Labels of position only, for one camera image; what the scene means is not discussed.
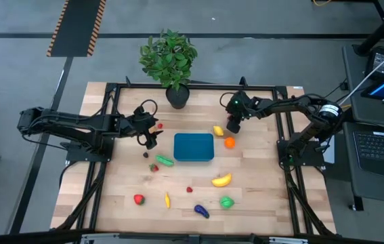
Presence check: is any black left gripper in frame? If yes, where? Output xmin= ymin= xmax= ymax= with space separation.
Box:
xmin=125 ymin=106 xmax=164 ymax=150

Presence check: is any blue plastic tupperware container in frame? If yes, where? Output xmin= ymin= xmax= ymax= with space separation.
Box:
xmin=173 ymin=132 xmax=215 ymax=162

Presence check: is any yellow banana toy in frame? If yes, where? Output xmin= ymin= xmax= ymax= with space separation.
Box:
xmin=211 ymin=173 xmax=233 ymax=188

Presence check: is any purple eggplant toy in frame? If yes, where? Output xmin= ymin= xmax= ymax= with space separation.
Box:
xmin=193 ymin=204 xmax=211 ymax=220

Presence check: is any green bell pepper toy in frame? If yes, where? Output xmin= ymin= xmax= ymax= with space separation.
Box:
xmin=219 ymin=195 xmax=236 ymax=209

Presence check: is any green artificial plant black pot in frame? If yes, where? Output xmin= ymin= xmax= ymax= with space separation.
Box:
xmin=139 ymin=28 xmax=198 ymax=110

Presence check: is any dark grey desk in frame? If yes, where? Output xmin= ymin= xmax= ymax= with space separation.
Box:
xmin=342 ymin=43 xmax=384 ymax=211

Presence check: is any silver aluminium profile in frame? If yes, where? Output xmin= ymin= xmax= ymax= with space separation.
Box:
xmin=80 ymin=232 xmax=122 ymax=244
xmin=268 ymin=236 xmax=310 ymax=244

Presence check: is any black orange striped floor mat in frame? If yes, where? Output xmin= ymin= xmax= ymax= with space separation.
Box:
xmin=46 ymin=0 xmax=107 ymax=58

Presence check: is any white rod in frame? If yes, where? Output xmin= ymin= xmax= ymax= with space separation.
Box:
xmin=338 ymin=41 xmax=384 ymax=106

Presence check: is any black power adapter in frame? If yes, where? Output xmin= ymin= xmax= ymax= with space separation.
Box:
xmin=364 ymin=46 xmax=384 ymax=81

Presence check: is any black laptop keyboard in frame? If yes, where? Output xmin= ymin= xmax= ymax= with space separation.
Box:
xmin=352 ymin=128 xmax=384 ymax=181

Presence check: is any black stand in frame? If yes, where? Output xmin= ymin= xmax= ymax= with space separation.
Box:
xmin=354 ymin=0 xmax=384 ymax=57

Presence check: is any black aluminium table frame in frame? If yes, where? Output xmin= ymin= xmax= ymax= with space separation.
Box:
xmin=51 ymin=76 xmax=337 ymax=238

